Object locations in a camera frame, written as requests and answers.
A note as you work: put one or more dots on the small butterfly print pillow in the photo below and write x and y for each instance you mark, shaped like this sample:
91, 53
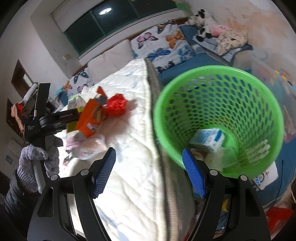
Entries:
76, 84

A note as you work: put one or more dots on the large butterfly print pillow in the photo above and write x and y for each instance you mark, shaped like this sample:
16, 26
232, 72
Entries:
164, 45

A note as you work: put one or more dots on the dark glass window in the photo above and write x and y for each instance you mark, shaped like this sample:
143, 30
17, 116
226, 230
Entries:
108, 17

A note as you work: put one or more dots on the white electronic device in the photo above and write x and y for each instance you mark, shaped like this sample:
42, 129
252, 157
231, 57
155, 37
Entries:
266, 178

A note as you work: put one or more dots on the green perforated plastic basket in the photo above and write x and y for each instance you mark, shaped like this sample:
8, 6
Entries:
229, 99

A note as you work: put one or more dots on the clear plastic storage bin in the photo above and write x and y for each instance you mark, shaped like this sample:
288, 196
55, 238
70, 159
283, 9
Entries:
283, 91

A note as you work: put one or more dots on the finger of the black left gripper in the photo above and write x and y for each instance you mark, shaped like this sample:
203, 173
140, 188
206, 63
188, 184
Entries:
59, 120

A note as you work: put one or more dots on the small blue milk carton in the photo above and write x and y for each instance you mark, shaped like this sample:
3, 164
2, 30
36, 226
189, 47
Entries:
207, 140

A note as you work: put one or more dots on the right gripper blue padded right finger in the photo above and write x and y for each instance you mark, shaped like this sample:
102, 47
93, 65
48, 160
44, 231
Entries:
194, 172

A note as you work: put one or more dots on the black white cow plush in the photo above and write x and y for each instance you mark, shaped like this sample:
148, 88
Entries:
205, 23

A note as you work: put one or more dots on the pink plush toy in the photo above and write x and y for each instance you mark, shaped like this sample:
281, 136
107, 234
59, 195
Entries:
219, 29

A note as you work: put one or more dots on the wall light switch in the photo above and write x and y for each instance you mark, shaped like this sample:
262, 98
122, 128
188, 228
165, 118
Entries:
66, 57

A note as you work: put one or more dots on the black puffer jacket sleeve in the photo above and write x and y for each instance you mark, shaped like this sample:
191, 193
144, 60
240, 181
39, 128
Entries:
19, 205

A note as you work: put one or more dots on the beige spotted cloth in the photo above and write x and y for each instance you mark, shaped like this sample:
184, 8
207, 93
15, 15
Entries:
231, 39

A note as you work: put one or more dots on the red crumpled paper ball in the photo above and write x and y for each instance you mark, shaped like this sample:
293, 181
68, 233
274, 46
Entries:
116, 105

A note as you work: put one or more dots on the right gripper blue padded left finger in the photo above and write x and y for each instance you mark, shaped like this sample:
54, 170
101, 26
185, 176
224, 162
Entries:
103, 171

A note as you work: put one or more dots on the yellow green bottle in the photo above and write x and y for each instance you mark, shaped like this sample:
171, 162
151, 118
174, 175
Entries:
75, 102

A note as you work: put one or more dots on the plain white pillow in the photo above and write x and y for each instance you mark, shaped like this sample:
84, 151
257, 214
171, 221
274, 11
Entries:
110, 61

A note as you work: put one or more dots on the orange snack wrapper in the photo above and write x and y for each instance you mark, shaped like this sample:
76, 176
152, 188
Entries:
93, 114

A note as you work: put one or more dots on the white quilted mattress cover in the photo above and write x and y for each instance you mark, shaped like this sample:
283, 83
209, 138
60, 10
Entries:
147, 196

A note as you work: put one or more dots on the red plastic object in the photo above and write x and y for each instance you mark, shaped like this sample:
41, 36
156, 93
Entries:
276, 214

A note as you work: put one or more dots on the grey knitted gloved hand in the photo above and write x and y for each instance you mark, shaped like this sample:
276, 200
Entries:
50, 156

